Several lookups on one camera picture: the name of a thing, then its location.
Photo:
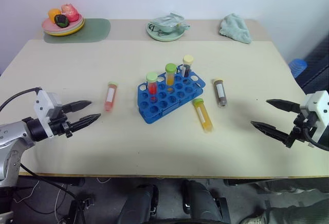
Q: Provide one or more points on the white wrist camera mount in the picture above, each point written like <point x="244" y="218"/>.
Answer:
<point x="318" y="105"/>
<point x="41" y="105"/>

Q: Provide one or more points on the yellow plate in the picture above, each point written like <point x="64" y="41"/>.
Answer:
<point x="64" y="34"/>

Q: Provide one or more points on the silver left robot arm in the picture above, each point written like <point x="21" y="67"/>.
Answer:
<point x="13" y="131"/>

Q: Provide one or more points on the orange liquid tube green cap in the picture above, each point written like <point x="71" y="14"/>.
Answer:
<point x="170" y="78"/>

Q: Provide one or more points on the grey sneaker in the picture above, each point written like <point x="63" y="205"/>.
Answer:
<point x="254" y="219"/>

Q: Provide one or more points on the pink plate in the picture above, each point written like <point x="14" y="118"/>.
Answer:
<point x="50" y="27"/>

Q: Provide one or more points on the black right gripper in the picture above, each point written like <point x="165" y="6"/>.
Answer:
<point x="303" y="127"/>

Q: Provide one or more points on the dark liquid tube cream cap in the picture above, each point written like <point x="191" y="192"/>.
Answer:
<point x="186" y="71"/>

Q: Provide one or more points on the grey trouser leg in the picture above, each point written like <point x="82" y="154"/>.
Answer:
<point x="298" y="212"/>

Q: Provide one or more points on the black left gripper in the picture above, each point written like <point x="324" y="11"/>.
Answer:
<point x="58" y="126"/>

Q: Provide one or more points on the dark toy fruit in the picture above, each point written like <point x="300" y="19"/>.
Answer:
<point x="61" y="20"/>

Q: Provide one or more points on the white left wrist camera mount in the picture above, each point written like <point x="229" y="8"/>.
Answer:
<point x="41" y="105"/>

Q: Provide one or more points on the light green towel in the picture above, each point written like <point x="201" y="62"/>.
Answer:
<point x="236" y="28"/>

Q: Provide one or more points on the blue test tube rack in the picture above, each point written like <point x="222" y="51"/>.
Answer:
<point x="164" y="107"/>

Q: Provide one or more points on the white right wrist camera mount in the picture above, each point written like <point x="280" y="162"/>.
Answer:
<point x="318" y="105"/>

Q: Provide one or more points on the mint green bowl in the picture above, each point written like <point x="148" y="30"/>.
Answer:
<point x="168" y="30"/>

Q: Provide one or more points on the brown tube yellow cap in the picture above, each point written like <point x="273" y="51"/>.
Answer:
<point x="221" y="95"/>

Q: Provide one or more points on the orange toy fruit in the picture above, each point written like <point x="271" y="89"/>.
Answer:
<point x="53" y="14"/>

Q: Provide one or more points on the red liquid tube green cap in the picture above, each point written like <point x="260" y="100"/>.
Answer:
<point x="152" y="88"/>

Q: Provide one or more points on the clear plastic bag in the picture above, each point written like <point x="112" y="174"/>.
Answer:
<point x="169" y="19"/>

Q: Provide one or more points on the yellow liquid tube green cap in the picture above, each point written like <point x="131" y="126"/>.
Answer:
<point x="204" y="117"/>

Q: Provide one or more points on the mint green plate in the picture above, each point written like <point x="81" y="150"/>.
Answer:
<point x="164" y="38"/>

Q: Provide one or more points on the green placemat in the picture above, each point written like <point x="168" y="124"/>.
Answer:
<point x="95" y="30"/>

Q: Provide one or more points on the blue stacked cups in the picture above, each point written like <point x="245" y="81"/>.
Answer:
<point x="297" y="67"/>

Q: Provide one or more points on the pink red toy fruit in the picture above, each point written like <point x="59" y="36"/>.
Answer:
<point x="70" y="12"/>

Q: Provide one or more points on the pink liquid tube green cap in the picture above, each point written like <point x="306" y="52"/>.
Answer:
<point x="110" y="98"/>

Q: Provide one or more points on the light green plate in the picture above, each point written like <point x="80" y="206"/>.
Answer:
<point x="82" y="22"/>

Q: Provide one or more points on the dark rounded shape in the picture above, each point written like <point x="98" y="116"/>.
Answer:
<point x="200" y="201"/>
<point x="141" y="203"/>

